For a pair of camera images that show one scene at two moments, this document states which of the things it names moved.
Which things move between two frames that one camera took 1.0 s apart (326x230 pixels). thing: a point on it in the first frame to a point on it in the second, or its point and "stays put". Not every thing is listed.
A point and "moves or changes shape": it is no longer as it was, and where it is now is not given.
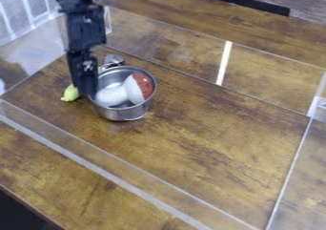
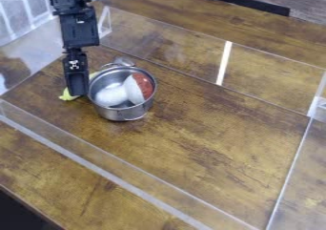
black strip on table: [252, 3] stays put
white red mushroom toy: [131, 91] stays put
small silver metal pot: [125, 93] stays put
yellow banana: [111, 60] moves or changes shape
